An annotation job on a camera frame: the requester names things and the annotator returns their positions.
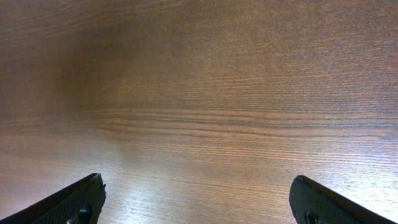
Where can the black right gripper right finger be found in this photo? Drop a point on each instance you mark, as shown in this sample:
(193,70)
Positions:
(313,203)

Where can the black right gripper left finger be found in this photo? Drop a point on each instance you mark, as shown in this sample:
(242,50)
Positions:
(80,202)

